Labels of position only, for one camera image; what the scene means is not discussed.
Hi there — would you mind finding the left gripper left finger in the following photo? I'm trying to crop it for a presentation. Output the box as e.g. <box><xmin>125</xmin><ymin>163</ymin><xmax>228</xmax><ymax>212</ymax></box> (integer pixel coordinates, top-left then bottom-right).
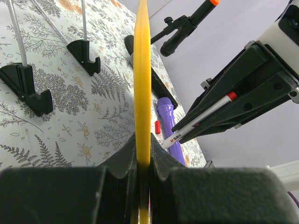
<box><xmin>0</xmin><ymin>135</ymin><xmax>138</xmax><ymax>224</ymax></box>

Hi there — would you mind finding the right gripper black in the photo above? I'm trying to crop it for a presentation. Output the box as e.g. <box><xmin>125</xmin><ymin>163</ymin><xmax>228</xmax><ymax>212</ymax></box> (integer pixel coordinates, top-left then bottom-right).
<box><xmin>173</xmin><ymin>42</ymin><xmax>299</xmax><ymax>143</ymax></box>

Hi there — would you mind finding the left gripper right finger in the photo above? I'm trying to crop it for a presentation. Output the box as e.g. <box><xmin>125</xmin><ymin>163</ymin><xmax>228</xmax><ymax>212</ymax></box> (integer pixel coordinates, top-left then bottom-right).
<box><xmin>150</xmin><ymin>136</ymin><xmax>299</xmax><ymax>224</ymax></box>

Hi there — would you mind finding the red white marker pen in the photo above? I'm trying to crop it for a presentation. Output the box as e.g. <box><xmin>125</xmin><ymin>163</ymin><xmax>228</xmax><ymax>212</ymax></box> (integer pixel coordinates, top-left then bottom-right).
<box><xmin>161</xmin><ymin>91</ymin><xmax>237</xmax><ymax>149</ymax></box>

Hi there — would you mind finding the red marker cap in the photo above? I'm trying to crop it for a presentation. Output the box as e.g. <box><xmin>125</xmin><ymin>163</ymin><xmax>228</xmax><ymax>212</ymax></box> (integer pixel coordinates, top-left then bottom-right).
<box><xmin>155</xmin><ymin>120</ymin><xmax>161</xmax><ymax>134</ymax></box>

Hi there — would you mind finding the yellow framed whiteboard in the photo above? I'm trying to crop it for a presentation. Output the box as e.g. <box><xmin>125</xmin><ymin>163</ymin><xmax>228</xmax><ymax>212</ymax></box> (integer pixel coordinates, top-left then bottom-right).
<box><xmin>133</xmin><ymin>0</ymin><xmax>151</xmax><ymax>224</ymax></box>

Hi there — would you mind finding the purple toy microphone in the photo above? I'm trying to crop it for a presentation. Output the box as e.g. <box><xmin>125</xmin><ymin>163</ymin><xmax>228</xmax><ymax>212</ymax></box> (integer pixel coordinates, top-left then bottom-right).
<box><xmin>157</xmin><ymin>97</ymin><xmax>185</xmax><ymax>165</ymax></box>

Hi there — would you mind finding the black microphone silver head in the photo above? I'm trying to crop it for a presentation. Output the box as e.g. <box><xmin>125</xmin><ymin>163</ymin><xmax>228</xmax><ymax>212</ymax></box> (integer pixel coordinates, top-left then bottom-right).
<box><xmin>128</xmin><ymin>52</ymin><xmax>179</xmax><ymax>110</ymax></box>

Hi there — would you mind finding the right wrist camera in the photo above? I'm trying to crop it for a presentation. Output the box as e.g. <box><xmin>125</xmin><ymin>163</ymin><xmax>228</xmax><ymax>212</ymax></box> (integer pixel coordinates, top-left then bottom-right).
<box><xmin>257</xmin><ymin>0</ymin><xmax>299</xmax><ymax>73</ymax></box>

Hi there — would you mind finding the aluminium frame rail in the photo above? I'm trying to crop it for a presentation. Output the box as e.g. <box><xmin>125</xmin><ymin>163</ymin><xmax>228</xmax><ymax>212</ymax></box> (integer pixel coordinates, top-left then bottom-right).
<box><xmin>266</xmin><ymin>160</ymin><xmax>299</xmax><ymax>191</ymax></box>

